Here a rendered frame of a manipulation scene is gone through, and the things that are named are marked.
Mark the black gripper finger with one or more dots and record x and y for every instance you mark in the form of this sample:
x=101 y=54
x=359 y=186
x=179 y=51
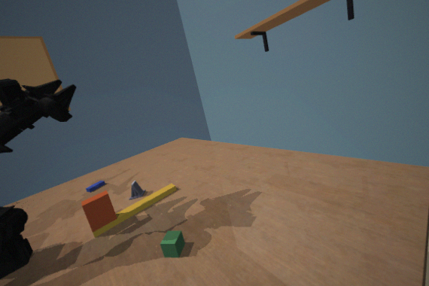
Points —
x=63 y=97
x=49 y=88

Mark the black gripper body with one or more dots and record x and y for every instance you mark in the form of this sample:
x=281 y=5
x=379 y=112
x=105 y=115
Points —
x=24 y=118

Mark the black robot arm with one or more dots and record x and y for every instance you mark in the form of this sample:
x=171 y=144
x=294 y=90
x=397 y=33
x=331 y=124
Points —
x=15 y=251

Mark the blue bar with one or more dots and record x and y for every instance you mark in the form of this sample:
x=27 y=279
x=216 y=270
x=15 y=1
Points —
x=95 y=186

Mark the green cube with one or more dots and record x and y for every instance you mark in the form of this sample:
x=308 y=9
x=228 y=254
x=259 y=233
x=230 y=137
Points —
x=172 y=244

